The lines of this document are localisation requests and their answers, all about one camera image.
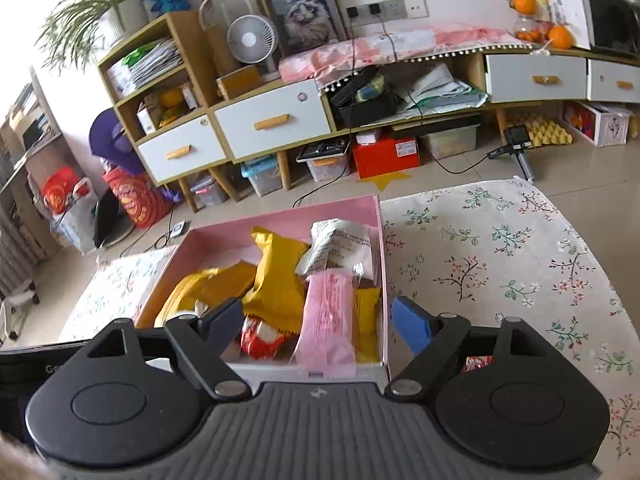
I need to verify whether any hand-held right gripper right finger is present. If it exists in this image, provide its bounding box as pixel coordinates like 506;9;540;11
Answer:
385;295;548;400

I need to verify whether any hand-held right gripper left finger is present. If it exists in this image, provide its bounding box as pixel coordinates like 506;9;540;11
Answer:
87;296;251;402

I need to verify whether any red and white candy wrapper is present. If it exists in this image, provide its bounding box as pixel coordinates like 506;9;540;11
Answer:
240;315;293;359

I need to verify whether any yellow snack packet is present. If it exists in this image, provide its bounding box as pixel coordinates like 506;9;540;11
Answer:
243;226;313;336
154;262;258;328

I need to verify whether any yellow packet with dark print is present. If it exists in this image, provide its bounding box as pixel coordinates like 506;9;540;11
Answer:
354;287;382;363

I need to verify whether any pink snack packet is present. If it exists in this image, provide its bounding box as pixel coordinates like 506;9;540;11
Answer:
290;268;358;378

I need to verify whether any pink cardboard box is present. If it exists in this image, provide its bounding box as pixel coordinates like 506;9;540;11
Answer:
132;194;391;386

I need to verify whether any white printed snack packet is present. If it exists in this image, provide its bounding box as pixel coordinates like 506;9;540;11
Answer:
296;219;381;286

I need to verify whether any white rolling rack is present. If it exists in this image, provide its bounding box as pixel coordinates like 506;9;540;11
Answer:
0;155;41;341

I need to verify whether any small clear storage bin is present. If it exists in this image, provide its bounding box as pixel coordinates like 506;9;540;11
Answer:
190;175;228;209

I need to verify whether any yellow star sticker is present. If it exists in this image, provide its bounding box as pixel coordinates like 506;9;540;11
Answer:
357;170;413;192

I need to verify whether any red printed gift bag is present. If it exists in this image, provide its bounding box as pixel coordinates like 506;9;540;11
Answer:
102;167;173;231

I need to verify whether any storage bin with blue lid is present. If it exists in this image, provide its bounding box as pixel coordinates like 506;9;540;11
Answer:
241;156;283;197

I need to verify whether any white plastic bag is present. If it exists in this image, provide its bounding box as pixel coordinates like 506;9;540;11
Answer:
50;177;101;256

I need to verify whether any red box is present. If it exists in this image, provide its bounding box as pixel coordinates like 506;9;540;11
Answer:
351;135;421;179

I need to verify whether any black keyboard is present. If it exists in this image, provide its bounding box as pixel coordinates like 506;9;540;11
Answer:
296;139;351;163

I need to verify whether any red shopping bag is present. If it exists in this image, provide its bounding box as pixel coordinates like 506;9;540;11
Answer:
42;167;86;213

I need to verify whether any purple hat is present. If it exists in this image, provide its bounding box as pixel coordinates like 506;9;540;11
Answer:
89;107;146;173

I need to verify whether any small white box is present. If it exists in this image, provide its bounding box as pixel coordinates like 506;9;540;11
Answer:
136;105;157;136

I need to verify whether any black case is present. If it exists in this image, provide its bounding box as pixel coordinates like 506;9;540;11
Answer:
330;67;401;128

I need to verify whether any low wooden tv cabinet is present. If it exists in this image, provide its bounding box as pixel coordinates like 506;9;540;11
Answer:
320;45;640;138

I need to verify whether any yellow egg tray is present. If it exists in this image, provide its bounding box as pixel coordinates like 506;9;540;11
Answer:
520;120;573;147

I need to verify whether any pile of papers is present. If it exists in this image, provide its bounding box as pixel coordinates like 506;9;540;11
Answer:
397;62;488;111

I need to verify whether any wooden shelf cabinet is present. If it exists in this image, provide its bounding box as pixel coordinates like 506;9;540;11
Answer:
97;10;351;213

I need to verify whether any yellow cardboard box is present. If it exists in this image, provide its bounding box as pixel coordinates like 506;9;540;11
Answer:
216;65;263;101

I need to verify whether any stack of documents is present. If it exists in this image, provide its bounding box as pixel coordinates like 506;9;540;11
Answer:
107;37;183;96

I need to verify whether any white crate with red print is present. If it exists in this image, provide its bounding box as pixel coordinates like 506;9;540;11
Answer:
562;101;632;147

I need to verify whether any pink cloth with pompom trim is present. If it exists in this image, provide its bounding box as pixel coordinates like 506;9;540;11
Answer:
278;22;535;83

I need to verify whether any white desk fan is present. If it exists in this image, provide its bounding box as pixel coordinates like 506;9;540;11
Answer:
227;14;281;81

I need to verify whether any glass jar of oranges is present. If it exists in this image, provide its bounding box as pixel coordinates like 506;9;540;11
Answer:
515;15;546;45

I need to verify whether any beige round fan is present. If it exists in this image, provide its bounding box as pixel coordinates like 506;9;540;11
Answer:
199;0;253;76

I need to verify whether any framed cat picture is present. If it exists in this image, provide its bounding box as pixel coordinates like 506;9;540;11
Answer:
251;0;348;58

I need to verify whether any potted green plant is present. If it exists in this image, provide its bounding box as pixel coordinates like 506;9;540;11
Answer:
35;0;166;68

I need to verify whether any white printed box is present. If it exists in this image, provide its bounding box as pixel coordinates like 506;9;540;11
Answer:
545;0;591;36

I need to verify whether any white microwave oven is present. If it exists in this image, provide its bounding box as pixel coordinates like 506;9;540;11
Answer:
580;0;640;58

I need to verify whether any black cable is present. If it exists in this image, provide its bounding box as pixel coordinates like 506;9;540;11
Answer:
292;7;493;208

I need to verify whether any white drawer with yellow handle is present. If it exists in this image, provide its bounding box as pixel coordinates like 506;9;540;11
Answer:
213;78;335;161
135;115;228;184
484;52;588;105
586;59;640;103

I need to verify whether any black handheld camera gimbal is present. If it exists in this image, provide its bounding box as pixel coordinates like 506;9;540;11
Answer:
487;125;536;182

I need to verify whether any wall socket row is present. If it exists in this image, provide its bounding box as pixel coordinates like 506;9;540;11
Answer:
346;0;430;23

